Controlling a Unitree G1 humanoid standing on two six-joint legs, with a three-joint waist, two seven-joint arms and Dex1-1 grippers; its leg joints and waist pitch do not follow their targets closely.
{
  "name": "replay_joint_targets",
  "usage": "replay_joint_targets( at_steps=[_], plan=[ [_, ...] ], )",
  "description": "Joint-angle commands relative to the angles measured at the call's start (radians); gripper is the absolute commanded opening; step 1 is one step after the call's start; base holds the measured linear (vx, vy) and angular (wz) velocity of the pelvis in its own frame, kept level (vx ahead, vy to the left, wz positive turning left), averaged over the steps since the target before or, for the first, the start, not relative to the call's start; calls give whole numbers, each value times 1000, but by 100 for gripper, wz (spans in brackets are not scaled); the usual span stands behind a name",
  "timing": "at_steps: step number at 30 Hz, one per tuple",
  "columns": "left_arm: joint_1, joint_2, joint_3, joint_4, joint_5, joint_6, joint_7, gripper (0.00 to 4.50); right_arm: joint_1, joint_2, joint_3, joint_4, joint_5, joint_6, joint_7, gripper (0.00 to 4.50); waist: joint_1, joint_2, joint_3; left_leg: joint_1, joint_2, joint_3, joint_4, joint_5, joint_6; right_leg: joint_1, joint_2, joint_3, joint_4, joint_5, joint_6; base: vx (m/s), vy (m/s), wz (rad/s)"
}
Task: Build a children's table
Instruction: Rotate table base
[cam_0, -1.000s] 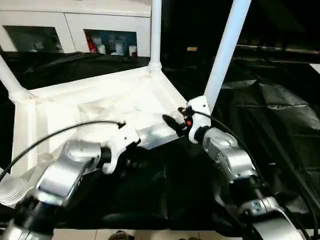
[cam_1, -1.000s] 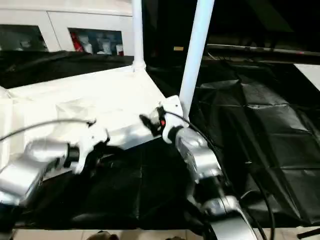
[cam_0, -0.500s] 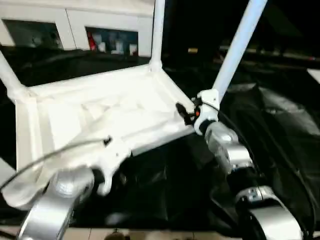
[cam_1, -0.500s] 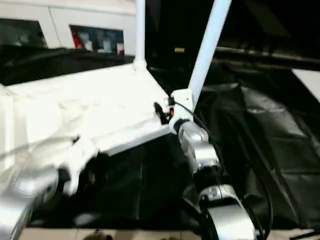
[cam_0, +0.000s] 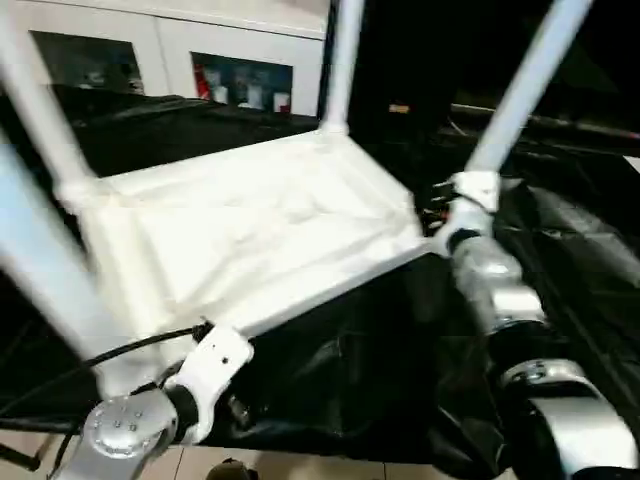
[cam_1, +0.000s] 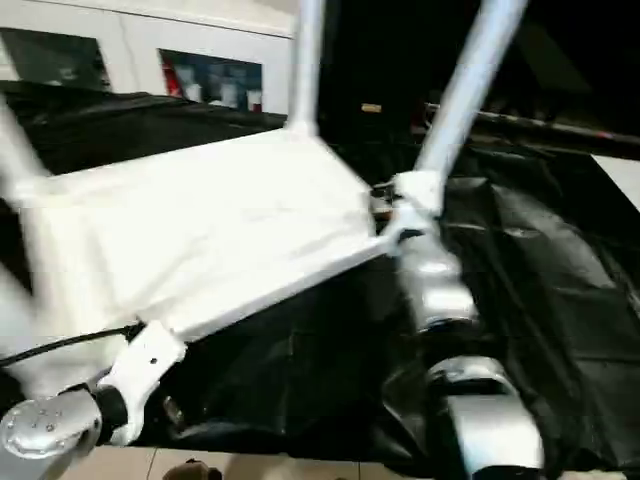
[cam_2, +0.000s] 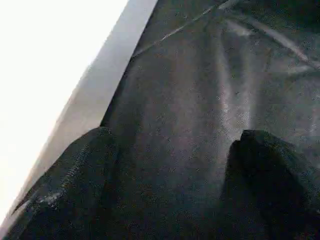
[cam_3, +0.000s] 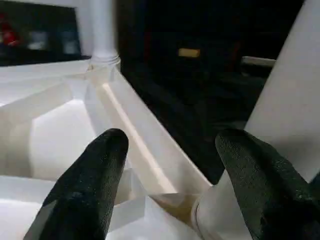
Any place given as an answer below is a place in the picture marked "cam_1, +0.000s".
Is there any red bottle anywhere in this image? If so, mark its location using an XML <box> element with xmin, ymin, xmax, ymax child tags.
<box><xmin>162</xmin><ymin>54</ymin><xmax>181</xmax><ymax>96</ymax></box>

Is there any white cabinet with glass doors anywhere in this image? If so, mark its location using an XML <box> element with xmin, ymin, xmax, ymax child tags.
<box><xmin>0</xmin><ymin>0</ymin><xmax>296</xmax><ymax>114</ymax></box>

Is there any white flat board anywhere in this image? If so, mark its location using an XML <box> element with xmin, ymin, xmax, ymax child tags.
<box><xmin>589</xmin><ymin>154</ymin><xmax>640</xmax><ymax>201</ymax></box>

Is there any grey metal rail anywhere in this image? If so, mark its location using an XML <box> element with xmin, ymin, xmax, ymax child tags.
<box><xmin>424</xmin><ymin>102</ymin><xmax>640</xmax><ymax>146</ymax></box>

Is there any black mat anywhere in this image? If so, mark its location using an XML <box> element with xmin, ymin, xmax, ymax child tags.
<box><xmin>0</xmin><ymin>79</ymin><xmax>640</xmax><ymax>476</ymax></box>

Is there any white plastic table top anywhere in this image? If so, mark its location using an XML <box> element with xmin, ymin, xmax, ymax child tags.
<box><xmin>9</xmin><ymin>127</ymin><xmax>401</xmax><ymax>346</ymax></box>

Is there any white plastic table leg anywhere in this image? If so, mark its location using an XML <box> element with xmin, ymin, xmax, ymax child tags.
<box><xmin>284</xmin><ymin>0</ymin><xmax>329</xmax><ymax>136</ymax></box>
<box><xmin>412</xmin><ymin>0</ymin><xmax>531</xmax><ymax>201</ymax></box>
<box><xmin>0</xmin><ymin>94</ymin><xmax>54</xmax><ymax>194</ymax></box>
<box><xmin>0</xmin><ymin>209</ymin><xmax>146</xmax><ymax>396</ymax></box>

